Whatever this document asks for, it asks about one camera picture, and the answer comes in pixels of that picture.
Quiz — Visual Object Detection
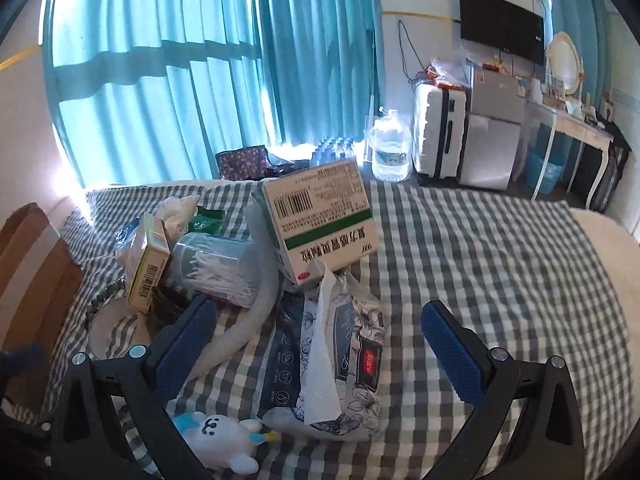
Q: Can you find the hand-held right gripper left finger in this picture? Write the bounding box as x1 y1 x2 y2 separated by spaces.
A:
50 294 219 480

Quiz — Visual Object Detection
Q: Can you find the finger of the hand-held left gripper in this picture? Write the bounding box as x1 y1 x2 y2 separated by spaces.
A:
0 342 53 480

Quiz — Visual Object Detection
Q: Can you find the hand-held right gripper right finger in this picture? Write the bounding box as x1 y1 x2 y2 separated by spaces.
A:
421 300 587 480

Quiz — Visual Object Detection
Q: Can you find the dark bead bracelet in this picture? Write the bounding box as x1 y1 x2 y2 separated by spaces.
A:
85 280 126 331

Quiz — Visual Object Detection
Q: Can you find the floral tissue pack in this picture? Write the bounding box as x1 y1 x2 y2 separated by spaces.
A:
260 260 388 443

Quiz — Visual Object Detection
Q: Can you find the brown cardboard box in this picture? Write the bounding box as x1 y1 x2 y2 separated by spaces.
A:
0 202 85 411

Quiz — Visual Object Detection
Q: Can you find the white and green medicine box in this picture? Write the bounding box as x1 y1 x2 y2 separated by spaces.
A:
252 157 376 288

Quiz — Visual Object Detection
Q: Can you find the clear cotton swab container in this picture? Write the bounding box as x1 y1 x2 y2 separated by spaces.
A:
167 232 261 308

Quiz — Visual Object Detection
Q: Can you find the small yellow box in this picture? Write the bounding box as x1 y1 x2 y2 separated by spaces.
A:
126 212 172 313

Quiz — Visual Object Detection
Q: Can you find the white plush toy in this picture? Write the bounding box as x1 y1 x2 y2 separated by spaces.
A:
172 410 276 475

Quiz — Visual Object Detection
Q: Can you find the green packet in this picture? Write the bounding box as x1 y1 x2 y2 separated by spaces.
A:
192 205 224 235

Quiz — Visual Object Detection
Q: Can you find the crumpled white plastic bag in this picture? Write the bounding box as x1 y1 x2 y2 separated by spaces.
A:
155 195 206 236

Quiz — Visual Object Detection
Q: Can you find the dark floral fabric bag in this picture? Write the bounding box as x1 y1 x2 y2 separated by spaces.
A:
216 145 293 181

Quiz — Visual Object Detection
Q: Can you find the white duvet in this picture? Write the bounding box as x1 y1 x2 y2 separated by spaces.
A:
570 207 640 261

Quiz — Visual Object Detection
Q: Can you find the blue waste bin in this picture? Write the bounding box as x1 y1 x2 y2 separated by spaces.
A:
525 147 563 196

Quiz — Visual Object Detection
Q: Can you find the silver mini fridge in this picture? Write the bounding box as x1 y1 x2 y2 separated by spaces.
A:
460 67 528 191

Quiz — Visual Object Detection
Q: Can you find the large clear water jug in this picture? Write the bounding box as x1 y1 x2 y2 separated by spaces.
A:
367 108 413 182

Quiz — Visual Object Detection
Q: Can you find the white hard-shell suitcase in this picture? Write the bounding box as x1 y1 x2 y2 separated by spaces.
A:
412 80 471 181

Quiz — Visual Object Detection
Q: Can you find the black bag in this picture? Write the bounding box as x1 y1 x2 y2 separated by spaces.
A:
570 130 632 213

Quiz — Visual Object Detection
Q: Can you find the pack of water bottles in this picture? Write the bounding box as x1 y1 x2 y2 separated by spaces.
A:
310 135 368 168

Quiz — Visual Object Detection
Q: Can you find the white desk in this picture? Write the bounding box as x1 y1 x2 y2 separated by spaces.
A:
522 95 615 201

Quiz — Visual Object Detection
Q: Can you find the teal window curtain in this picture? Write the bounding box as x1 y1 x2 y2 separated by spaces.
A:
42 0 282 187
255 0 387 147

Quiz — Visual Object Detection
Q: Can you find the clear plastic bag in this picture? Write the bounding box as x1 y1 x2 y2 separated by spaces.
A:
425 57 473 88

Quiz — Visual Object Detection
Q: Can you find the white oval mirror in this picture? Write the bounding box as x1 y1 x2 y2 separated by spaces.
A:
545 31 586 101

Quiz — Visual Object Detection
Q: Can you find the black wall cable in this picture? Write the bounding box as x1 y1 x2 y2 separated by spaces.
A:
397 19 423 83

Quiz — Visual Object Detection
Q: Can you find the black wall television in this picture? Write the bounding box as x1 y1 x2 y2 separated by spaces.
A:
459 0 546 67

